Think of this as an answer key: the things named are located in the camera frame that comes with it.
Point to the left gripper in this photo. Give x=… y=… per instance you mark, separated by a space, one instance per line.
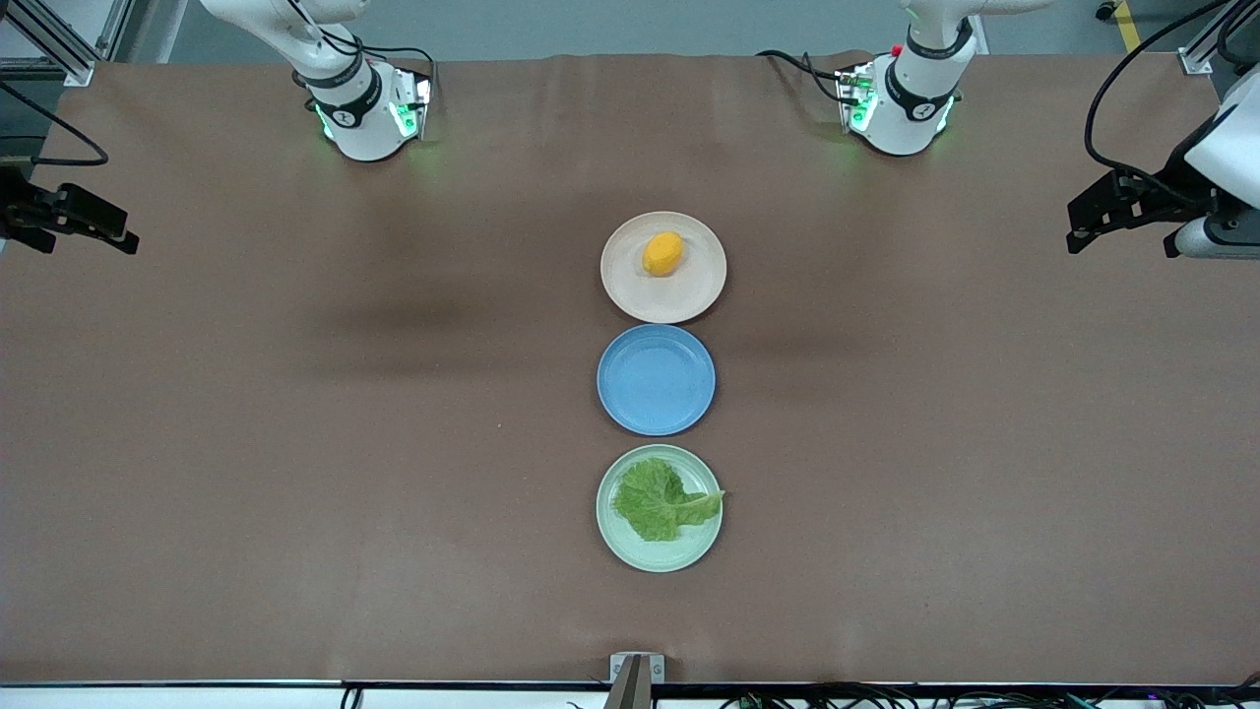
x=1165 y=198

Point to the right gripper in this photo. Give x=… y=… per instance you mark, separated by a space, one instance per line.
x=22 y=212

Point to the yellow lemon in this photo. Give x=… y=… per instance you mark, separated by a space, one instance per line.
x=663 y=254

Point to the green lettuce leaf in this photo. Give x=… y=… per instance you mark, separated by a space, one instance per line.
x=655 y=502

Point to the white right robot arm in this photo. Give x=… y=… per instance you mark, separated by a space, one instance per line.
x=364 y=128

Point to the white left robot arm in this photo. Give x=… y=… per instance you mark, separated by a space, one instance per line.
x=901 y=123

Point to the brown table mat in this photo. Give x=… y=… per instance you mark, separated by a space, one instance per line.
x=295 y=492

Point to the beige round plate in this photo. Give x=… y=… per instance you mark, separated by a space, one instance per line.
x=679 y=290

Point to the blue round plate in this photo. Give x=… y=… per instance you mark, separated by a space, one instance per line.
x=656 y=380

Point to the light green round plate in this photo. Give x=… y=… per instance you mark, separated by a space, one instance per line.
x=679 y=551

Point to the aluminium frame profile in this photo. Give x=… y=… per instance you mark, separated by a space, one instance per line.
x=69 y=54
x=1203 y=49

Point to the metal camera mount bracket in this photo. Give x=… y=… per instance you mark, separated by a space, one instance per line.
x=637 y=670

